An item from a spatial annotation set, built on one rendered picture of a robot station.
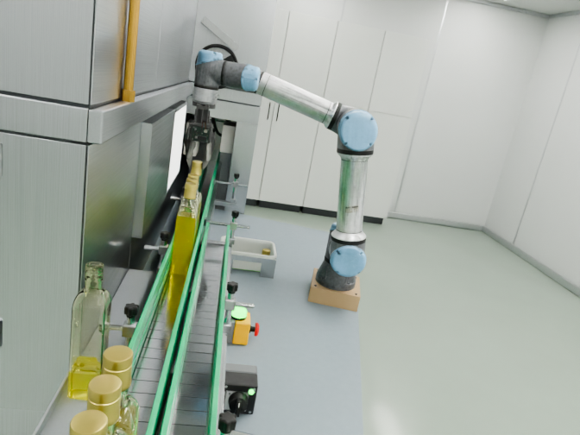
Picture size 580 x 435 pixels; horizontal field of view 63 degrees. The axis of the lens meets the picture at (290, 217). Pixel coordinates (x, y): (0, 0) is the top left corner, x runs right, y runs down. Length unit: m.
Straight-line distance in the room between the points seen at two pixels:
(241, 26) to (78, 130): 1.68
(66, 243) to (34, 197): 0.10
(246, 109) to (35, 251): 1.68
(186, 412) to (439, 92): 5.56
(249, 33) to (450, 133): 4.19
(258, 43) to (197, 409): 1.89
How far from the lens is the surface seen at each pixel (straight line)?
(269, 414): 1.20
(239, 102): 2.49
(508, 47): 6.53
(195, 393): 1.02
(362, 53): 5.40
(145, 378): 1.05
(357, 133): 1.44
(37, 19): 0.93
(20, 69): 0.94
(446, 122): 6.26
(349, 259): 1.54
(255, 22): 2.50
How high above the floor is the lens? 1.51
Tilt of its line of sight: 16 degrees down
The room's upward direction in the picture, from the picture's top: 11 degrees clockwise
